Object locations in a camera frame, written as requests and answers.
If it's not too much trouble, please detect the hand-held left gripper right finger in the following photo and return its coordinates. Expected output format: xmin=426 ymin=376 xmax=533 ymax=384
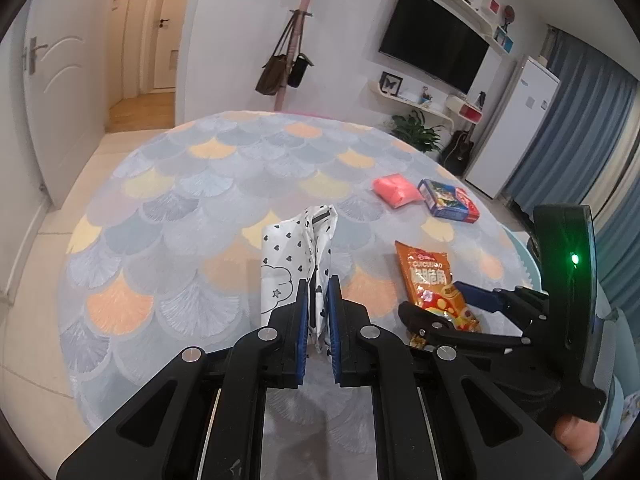
xmin=325 ymin=275 xmax=583 ymax=480

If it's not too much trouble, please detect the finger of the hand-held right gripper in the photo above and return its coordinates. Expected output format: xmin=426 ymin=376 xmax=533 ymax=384
xmin=398 ymin=301 xmax=538 ymax=361
xmin=452 ymin=281 xmax=551 ymax=331

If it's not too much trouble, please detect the wall television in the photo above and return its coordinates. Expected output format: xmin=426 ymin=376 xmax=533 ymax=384
xmin=378 ymin=0 xmax=491 ymax=96

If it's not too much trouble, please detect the white curved wall shelf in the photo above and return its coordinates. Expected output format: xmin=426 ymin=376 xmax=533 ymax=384
xmin=420 ymin=0 xmax=518 ymax=61

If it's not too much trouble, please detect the beige curtain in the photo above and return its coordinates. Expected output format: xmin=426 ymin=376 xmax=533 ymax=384
xmin=585 ymin=125 xmax=640 ymax=231

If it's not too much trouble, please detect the potted green plant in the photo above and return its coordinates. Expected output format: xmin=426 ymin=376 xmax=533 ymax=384
xmin=390 ymin=110 xmax=443 ymax=153

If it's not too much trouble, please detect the silver door handle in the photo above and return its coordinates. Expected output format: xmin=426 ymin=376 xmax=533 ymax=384
xmin=24 ymin=36 xmax=48 ymax=75

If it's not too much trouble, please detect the small blue printed box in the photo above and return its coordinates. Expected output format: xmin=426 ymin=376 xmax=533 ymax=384
xmin=417 ymin=178 xmax=481 ymax=223

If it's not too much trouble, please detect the hallway door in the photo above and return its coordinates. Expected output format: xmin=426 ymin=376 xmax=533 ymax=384
xmin=145 ymin=0 xmax=201 ymax=92

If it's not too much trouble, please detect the white low wall shelf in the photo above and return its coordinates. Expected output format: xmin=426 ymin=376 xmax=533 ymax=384
xmin=367 ymin=80 xmax=453 ymax=123

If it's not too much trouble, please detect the person's right hand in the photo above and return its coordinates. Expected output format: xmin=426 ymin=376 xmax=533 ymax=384
xmin=552 ymin=415 xmax=601 ymax=466

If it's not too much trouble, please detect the white standing air conditioner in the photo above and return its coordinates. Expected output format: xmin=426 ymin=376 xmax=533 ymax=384
xmin=462 ymin=55 xmax=562 ymax=201

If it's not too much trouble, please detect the teal plastic basket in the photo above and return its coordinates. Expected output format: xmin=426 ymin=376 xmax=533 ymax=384
xmin=502 ymin=225 xmax=541 ymax=291

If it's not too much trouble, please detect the white room door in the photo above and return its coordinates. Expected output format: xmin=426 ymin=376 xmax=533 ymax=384
xmin=22 ymin=0 xmax=126 ymax=211

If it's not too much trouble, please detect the black guitar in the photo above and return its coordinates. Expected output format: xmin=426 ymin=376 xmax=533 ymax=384
xmin=439 ymin=92 xmax=487 ymax=177

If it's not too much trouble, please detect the brown tote bag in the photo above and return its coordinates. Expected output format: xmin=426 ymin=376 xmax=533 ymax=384
xmin=255 ymin=10 xmax=296 ymax=97

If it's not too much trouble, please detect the pink packet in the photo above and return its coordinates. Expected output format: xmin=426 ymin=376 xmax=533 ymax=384
xmin=372 ymin=173 xmax=423 ymax=208

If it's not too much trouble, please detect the white and pink drawer box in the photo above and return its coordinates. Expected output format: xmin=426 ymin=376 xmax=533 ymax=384
xmin=445 ymin=94 xmax=486 ymax=126

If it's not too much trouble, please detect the pink coat rack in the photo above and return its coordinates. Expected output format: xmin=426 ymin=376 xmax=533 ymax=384
xmin=272 ymin=0 xmax=326 ymax=113

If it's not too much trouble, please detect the orange panda snack bag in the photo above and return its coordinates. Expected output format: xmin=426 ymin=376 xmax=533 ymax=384
xmin=395 ymin=240 xmax=482 ymax=348

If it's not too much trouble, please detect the blue curtain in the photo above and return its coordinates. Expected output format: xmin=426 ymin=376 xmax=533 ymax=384
xmin=502 ymin=25 xmax=638 ymax=218
xmin=595 ymin=200 xmax=640 ymax=293

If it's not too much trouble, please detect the small black handbag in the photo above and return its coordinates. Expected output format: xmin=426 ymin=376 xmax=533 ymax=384
xmin=286 ymin=12 xmax=316 ymax=88

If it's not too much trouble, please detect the butterfly picture frame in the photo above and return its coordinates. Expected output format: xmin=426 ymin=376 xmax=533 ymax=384
xmin=378 ymin=71 xmax=403 ymax=97

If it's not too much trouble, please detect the heart print paper bag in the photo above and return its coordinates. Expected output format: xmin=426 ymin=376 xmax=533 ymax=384
xmin=260 ymin=203 xmax=340 ymax=353

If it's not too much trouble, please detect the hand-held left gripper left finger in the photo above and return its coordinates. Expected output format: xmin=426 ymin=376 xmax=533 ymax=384
xmin=56 ymin=275 xmax=311 ymax=480

